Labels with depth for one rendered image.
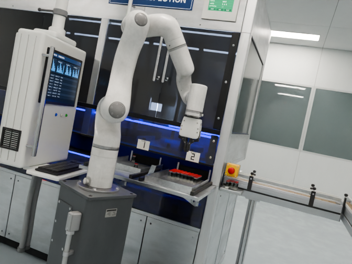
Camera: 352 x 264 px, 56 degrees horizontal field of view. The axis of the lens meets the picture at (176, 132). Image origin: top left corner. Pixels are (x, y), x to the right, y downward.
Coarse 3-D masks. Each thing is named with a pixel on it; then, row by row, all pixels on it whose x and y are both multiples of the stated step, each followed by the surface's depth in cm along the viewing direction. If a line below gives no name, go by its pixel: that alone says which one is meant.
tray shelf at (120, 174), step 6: (84, 168) 183; (114, 174) 176; (120, 174) 178; (126, 174) 181; (126, 180) 174; (132, 180) 173; (150, 186) 169; (156, 186) 168; (162, 186) 170; (210, 186) 194; (168, 192) 166; (174, 192) 165; (180, 192) 165; (204, 192) 176; (210, 192) 185; (186, 198) 163; (192, 198) 162; (198, 198) 161
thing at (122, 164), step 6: (126, 156) 224; (120, 162) 213; (126, 162) 218; (132, 162) 222; (120, 168) 191; (126, 168) 190; (132, 168) 188; (138, 168) 187; (144, 168) 191; (156, 168) 209
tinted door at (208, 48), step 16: (192, 32) 206; (208, 32) 203; (224, 32) 200; (192, 48) 206; (208, 48) 203; (224, 48) 199; (208, 64) 202; (224, 64) 199; (192, 80) 206; (208, 80) 202; (160, 96) 213; (176, 96) 209; (208, 96) 202; (160, 112) 212; (176, 112) 209; (208, 112) 202
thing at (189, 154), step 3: (186, 153) 205; (189, 153) 204; (195, 153) 203; (198, 153) 203; (186, 156) 205; (189, 156) 204; (195, 156) 203; (198, 156) 203; (186, 159) 205; (189, 159) 204; (195, 159) 203; (198, 159) 203; (198, 162) 203
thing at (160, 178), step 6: (150, 174) 179; (156, 174) 187; (162, 174) 197; (144, 180) 173; (150, 180) 172; (156, 180) 171; (162, 180) 170; (168, 180) 187; (174, 180) 191; (168, 186) 169; (174, 186) 168; (180, 186) 167; (186, 186) 166; (192, 186) 183; (198, 186) 176; (186, 192) 166
